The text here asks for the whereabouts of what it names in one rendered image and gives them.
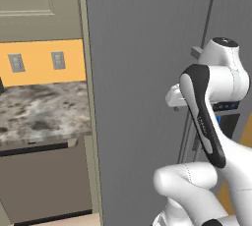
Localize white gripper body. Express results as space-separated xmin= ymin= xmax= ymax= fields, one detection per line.
xmin=164 ymin=83 xmax=189 ymax=109

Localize grey freezer door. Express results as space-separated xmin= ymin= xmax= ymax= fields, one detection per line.
xmin=83 ymin=0 xmax=219 ymax=226

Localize grey fridge door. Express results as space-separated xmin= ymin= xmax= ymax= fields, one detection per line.
xmin=178 ymin=0 xmax=252 ymax=206

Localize grey fridge door handle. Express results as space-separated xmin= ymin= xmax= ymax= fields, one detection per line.
xmin=189 ymin=118 xmax=202 ymax=164

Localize grey wall socket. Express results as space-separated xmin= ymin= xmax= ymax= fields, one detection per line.
xmin=50 ymin=51 xmax=66 ymax=71
xmin=7 ymin=52 xmax=27 ymax=74

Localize beige tall side panel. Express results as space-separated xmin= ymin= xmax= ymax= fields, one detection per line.
xmin=76 ymin=0 xmax=104 ymax=226

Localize brown dishwasher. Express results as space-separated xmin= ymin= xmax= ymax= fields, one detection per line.
xmin=0 ymin=137 xmax=95 ymax=226

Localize grey freezer door handle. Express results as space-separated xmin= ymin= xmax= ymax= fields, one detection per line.
xmin=177 ymin=45 xmax=205 ymax=165

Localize beige upper cupboard door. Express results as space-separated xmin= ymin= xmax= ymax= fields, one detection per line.
xmin=0 ymin=0 xmax=83 ymax=43

